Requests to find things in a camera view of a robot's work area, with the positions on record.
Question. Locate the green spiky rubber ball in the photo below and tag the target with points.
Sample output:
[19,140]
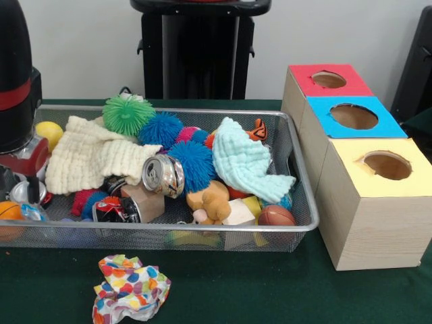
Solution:
[127,114]

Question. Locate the black frame stand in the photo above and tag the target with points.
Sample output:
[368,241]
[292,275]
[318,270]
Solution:
[415,67]

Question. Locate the wooden box with three holes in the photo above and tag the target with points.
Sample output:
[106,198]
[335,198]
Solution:
[381,229]

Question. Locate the tan teddy bear plush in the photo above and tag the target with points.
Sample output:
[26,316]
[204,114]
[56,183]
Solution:
[211,204]

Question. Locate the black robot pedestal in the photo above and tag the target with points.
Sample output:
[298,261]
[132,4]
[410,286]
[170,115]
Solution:
[202,60]

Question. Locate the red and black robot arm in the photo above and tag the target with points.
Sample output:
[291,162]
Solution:
[13,67]

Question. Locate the light blue waffle cloth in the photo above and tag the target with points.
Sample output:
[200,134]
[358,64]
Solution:
[243,158]

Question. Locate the brown football toy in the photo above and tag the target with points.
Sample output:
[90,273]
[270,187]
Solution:
[277,216]

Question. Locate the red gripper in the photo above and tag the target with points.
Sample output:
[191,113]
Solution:
[30,165]

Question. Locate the crushed silver drink can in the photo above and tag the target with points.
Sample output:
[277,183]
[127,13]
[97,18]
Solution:
[163,175]

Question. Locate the yellow foam ball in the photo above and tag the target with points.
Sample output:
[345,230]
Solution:
[52,133]

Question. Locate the colourful polka dot cloth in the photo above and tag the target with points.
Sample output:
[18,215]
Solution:
[131,287]

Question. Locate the cream waffle cloth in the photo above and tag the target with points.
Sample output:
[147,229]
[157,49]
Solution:
[91,155]

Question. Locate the blue spiky rubber ball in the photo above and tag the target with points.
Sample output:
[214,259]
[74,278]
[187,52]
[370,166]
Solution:
[161,130]
[195,165]

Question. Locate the dark green table cloth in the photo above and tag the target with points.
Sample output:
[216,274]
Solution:
[270,293]
[422,125]

